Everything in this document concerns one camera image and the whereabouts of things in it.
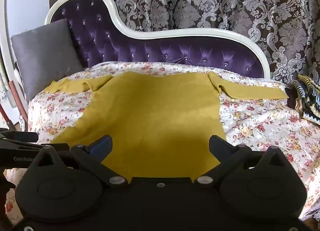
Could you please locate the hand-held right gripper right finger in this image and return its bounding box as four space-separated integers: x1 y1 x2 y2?
194 135 292 187

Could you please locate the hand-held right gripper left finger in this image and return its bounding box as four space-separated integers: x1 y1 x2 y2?
31 135 127 187

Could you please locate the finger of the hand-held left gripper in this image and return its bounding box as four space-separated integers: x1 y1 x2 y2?
0 128 39 145

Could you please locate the mustard yellow knit sweater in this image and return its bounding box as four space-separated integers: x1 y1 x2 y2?
45 71 289 180

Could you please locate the red pole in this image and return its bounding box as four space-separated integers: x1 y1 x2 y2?
8 81 28 125

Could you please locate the floral quilted blanket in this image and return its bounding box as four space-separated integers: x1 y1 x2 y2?
5 61 320 226

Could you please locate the grey cushion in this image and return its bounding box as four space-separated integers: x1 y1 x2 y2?
10 18 84 102

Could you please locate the striped yellow black cloth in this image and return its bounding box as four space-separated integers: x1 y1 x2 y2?
285 73 320 125

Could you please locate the purple tufted headboard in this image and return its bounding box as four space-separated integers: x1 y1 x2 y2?
44 0 271 80

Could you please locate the brown damask curtain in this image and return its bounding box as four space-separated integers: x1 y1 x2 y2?
58 0 320 85

